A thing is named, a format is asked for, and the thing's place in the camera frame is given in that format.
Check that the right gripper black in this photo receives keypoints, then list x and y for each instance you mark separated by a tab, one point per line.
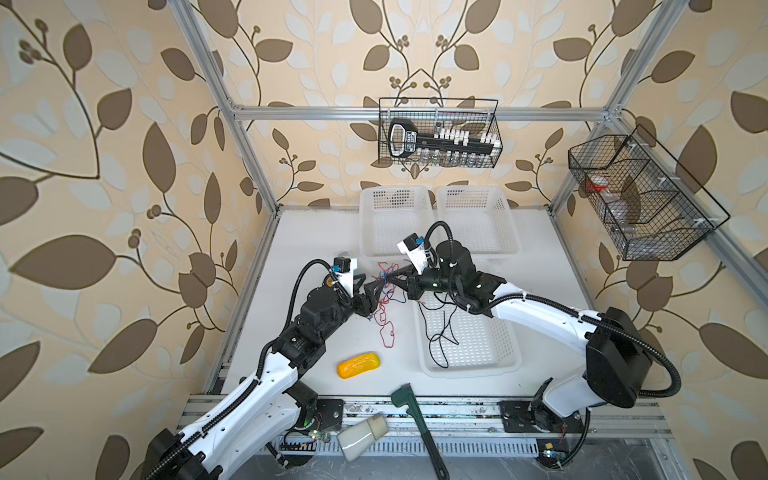
410	282

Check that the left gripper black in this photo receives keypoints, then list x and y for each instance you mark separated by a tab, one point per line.
367	303

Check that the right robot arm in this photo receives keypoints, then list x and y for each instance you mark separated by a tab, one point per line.
619	366

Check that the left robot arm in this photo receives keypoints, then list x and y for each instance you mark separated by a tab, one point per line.
269	401

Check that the yellow plastic corn toy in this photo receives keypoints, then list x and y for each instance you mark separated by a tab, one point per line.
358	365

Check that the white basket back left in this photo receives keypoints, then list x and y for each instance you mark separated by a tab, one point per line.
387	215

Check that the white basket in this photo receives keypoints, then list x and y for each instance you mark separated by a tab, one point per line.
387	215
480	218
455	344

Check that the white basket front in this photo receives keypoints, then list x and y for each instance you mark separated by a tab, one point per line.
455	344

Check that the white basket back right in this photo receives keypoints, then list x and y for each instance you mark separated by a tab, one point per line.
480	218

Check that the black socket holder tool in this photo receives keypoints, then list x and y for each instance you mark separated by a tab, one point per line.
403	139

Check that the white plastic bottle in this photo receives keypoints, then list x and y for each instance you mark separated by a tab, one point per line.
357	439

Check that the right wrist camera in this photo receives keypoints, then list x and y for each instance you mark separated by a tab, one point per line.
413	247

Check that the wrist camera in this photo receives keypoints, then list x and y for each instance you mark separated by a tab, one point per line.
413	247
344	270

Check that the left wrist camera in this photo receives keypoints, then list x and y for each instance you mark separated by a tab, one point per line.
344	270

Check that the green handled wrench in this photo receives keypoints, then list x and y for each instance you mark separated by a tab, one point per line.
405	396

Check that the aluminium frame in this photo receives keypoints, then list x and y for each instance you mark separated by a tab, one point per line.
302	80

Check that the black wire basket back wall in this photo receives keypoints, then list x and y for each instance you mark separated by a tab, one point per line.
472	114

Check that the black wire basket wall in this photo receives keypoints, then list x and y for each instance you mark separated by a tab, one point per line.
472	114
656	208

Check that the red object in wire basket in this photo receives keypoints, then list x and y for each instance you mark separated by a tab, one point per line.
596	183

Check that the black wire basket right wall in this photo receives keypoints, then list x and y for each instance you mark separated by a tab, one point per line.
656	208

